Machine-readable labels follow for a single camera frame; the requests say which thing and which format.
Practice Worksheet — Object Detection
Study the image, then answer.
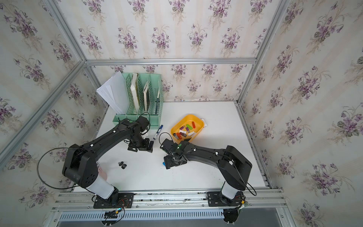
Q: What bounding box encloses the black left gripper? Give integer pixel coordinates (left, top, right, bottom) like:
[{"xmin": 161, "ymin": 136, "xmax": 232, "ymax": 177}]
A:
[{"xmin": 130, "ymin": 133, "xmax": 155, "ymax": 152}]

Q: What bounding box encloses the yellow plastic storage box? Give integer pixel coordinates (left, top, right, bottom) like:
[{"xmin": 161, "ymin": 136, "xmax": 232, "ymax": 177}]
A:
[{"xmin": 170, "ymin": 114, "xmax": 205, "ymax": 144}]

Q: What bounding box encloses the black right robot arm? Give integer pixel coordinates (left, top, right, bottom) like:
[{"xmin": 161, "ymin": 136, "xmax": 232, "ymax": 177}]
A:
[{"xmin": 160, "ymin": 139, "xmax": 257, "ymax": 200}]

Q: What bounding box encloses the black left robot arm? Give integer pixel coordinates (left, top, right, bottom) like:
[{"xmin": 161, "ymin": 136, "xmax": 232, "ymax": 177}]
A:
[{"xmin": 62, "ymin": 116, "xmax": 154, "ymax": 205}]

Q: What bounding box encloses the small black usb pair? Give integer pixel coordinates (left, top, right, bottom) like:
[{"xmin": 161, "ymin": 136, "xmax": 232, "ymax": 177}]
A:
[{"xmin": 118, "ymin": 161, "xmax": 127, "ymax": 169}]

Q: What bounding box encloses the blue white marker pen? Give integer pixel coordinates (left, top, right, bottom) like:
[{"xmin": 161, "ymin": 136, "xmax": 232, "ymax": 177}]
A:
[{"xmin": 153, "ymin": 125, "xmax": 163, "ymax": 140}]

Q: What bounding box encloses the dark pen in organizer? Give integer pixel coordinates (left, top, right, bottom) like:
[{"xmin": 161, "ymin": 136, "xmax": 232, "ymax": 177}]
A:
[{"xmin": 155, "ymin": 90, "xmax": 160, "ymax": 114}]

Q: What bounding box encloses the pink pen cup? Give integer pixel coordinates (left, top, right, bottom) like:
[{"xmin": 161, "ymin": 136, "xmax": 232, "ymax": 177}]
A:
[{"xmin": 98, "ymin": 167, "xmax": 108, "ymax": 181}]

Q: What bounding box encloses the beige notebook in organizer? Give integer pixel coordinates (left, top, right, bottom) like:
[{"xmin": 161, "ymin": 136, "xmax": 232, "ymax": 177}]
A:
[{"xmin": 143, "ymin": 82, "xmax": 149, "ymax": 112}]

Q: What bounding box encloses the green desk file organizer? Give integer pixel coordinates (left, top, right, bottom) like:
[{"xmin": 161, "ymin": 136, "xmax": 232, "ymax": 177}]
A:
[{"xmin": 112, "ymin": 73, "xmax": 164, "ymax": 130}]

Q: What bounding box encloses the white book in organizer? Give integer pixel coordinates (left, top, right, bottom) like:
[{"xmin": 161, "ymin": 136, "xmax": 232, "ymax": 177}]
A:
[{"xmin": 130, "ymin": 73, "xmax": 140, "ymax": 113}]

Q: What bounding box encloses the white paper stack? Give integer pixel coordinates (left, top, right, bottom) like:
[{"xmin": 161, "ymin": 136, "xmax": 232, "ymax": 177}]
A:
[{"xmin": 96, "ymin": 72, "xmax": 130, "ymax": 114}]

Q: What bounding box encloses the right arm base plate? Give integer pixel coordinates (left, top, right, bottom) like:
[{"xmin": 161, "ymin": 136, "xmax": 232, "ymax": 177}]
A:
[{"xmin": 206, "ymin": 191, "xmax": 246, "ymax": 207}]

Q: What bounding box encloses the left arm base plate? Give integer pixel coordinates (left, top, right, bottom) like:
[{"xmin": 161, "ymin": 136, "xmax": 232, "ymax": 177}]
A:
[{"xmin": 93, "ymin": 193, "xmax": 135, "ymax": 209}]

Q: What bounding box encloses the aluminium front rail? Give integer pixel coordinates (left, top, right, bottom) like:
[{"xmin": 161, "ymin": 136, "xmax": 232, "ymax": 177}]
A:
[{"xmin": 51, "ymin": 188, "xmax": 287, "ymax": 211}]

